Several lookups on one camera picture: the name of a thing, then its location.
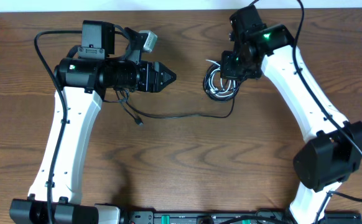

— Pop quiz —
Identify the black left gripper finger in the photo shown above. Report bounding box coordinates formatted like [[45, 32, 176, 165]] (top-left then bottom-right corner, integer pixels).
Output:
[[159, 62, 177, 78], [159, 76, 177, 91]]

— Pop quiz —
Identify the white cable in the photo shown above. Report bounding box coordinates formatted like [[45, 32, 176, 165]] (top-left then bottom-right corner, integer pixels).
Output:
[[205, 58, 234, 100]]

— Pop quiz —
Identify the thin black cable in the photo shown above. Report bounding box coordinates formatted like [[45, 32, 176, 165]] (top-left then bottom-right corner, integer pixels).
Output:
[[118, 58, 241, 126]]

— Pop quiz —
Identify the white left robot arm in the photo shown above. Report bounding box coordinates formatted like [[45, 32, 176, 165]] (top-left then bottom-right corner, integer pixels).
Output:
[[9, 20, 176, 223]]

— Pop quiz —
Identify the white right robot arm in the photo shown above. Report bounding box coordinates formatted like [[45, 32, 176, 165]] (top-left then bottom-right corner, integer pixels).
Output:
[[220, 5, 362, 223]]

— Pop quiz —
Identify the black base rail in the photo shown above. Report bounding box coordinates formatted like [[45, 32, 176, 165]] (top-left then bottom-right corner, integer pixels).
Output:
[[120, 210, 362, 224]]

